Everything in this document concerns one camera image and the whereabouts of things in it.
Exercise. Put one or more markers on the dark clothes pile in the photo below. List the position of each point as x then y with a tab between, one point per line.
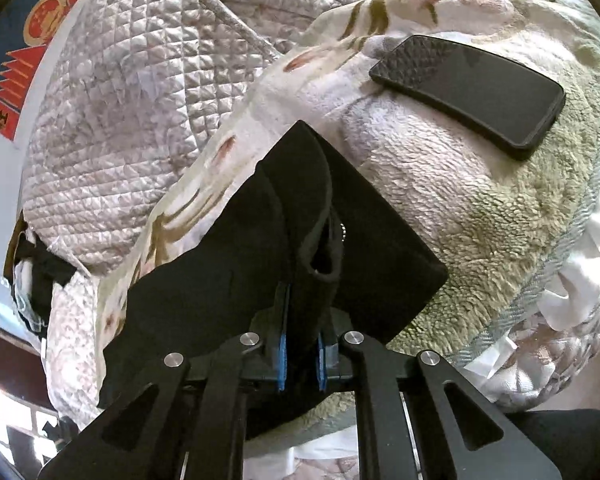
31	271

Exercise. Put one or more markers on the quilted beige comforter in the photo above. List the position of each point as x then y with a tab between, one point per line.
138	90

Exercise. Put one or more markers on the black smartphone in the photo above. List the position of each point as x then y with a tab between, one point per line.
504	101

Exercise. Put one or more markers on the white crumpled sheet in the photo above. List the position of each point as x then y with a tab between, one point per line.
541	354

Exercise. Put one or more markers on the floral fleece blanket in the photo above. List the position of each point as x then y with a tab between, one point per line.
503	228

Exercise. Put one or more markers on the floral pink pillow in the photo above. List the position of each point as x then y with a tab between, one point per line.
69	357

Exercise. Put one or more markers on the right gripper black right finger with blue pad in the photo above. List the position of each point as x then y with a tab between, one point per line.
418	418

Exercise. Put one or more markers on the black pants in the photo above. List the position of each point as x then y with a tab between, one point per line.
306	232

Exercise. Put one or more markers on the dark red wooden door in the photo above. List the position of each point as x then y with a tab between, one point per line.
21	371

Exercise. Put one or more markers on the red blue wall poster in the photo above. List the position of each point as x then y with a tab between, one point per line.
25	45

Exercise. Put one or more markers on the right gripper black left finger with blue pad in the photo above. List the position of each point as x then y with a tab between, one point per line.
181	417

